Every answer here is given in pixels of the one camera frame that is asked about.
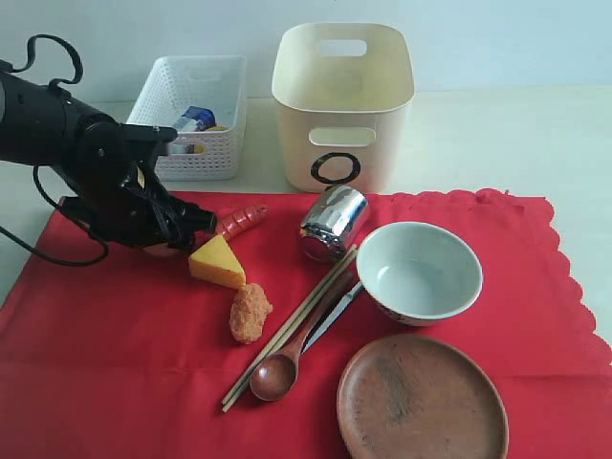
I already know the white ceramic bowl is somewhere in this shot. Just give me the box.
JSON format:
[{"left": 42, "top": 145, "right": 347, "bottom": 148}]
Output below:
[{"left": 356, "top": 221, "right": 484, "bottom": 327}]

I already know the brown wooden plate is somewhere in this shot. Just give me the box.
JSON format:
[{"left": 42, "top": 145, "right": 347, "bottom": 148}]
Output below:
[{"left": 337, "top": 334, "right": 510, "bottom": 458}]

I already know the white perforated plastic basket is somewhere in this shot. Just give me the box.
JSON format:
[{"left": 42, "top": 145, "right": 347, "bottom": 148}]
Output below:
[{"left": 128, "top": 55, "right": 247, "bottom": 182}]

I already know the red sausage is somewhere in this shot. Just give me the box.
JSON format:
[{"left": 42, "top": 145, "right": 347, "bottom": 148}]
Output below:
[{"left": 215, "top": 205, "right": 268, "bottom": 240}]

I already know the shiny steel cup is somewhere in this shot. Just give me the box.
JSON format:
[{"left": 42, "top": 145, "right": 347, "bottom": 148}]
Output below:
[{"left": 298, "top": 185, "right": 370, "bottom": 262}]

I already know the orange fried nugget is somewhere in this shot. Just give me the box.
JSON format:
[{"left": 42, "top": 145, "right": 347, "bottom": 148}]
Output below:
[{"left": 229, "top": 283, "right": 273, "bottom": 344}]

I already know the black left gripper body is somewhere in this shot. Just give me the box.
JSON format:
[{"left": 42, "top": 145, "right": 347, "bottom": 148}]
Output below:
[{"left": 61, "top": 121, "right": 194, "bottom": 248}]

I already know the red tablecloth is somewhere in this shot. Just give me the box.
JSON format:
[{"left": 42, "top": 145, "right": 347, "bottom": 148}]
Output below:
[{"left": 1, "top": 189, "right": 611, "bottom": 458}]

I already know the blue milk carton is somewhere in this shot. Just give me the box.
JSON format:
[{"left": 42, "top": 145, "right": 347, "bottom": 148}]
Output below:
[{"left": 168, "top": 106, "right": 217, "bottom": 154}]

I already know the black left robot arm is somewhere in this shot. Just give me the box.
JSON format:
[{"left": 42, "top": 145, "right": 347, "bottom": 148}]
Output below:
[{"left": 1, "top": 62, "right": 217, "bottom": 251}]

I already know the brown egg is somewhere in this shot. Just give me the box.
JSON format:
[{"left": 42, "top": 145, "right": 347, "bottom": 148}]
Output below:
[{"left": 142, "top": 243, "right": 184, "bottom": 258}]

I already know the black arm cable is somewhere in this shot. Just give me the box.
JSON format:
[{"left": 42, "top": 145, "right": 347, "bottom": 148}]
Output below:
[{"left": 0, "top": 33, "right": 111, "bottom": 267}]

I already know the wooden chopstick right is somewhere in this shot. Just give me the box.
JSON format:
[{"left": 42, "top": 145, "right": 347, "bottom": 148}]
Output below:
[{"left": 222, "top": 249, "right": 359, "bottom": 413}]

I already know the steel knife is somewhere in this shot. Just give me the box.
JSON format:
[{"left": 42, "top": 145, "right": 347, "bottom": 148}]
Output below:
[{"left": 301, "top": 281, "right": 363, "bottom": 353}]

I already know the brown wooden spoon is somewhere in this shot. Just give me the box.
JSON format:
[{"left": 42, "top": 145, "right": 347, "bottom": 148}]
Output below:
[{"left": 250, "top": 270, "right": 354, "bottom": 402}]

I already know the cream plastic bin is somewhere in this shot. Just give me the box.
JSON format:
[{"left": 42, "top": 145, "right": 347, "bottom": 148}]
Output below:
[{"left": 272, "top": 23, "right": 415, "bottom": 192}]

